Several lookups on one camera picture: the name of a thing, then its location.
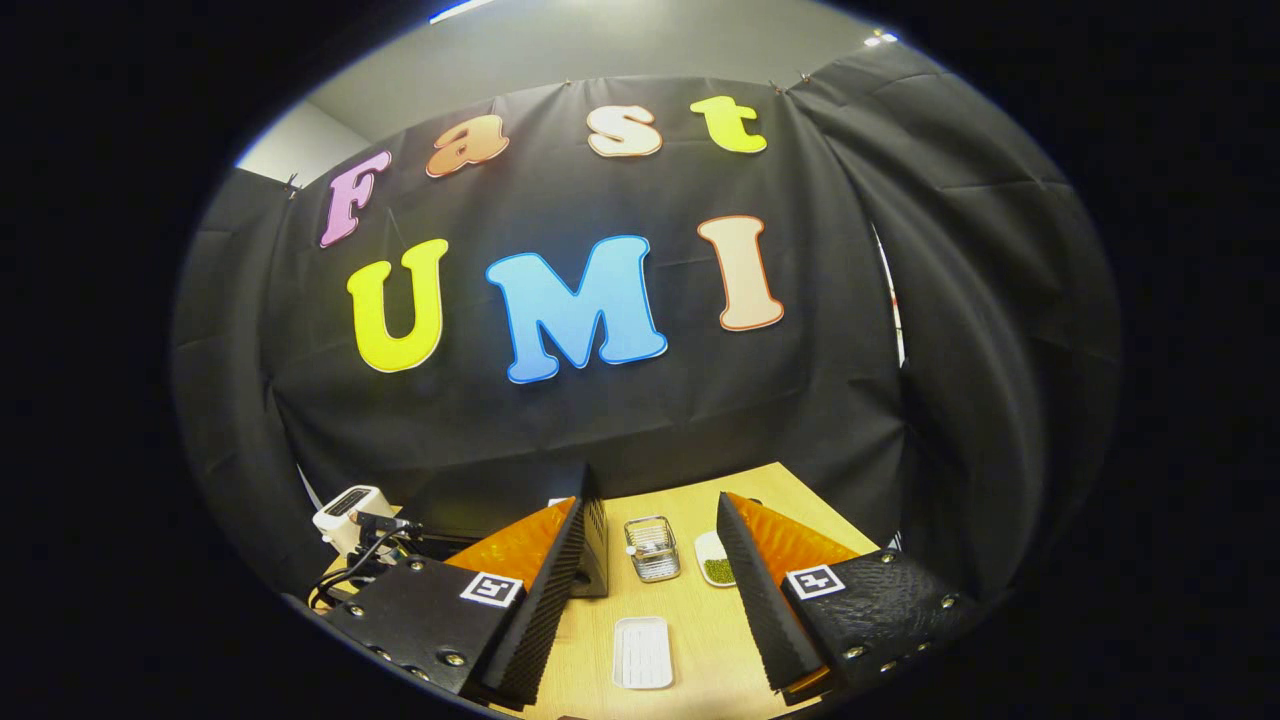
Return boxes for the white rectangular tray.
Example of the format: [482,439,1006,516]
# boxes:
[612,616,675,691]

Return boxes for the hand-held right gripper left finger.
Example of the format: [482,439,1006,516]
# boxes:
[320,496,590,709]

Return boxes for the black electric oven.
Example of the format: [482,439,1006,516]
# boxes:
[400,462,611,599]

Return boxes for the clear glass container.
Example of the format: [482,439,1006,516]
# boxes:
[624,515,682,583]

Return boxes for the black cable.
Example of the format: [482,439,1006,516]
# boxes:
[308,528,411,609]

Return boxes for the black backdrop cloth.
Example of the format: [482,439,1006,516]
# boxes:
[170,45,1126,601]

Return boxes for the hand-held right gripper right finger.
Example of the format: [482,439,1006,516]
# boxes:
[715,490,988,705]

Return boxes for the white divided plate of beans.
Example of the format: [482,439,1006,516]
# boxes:
[694,530,738,588]

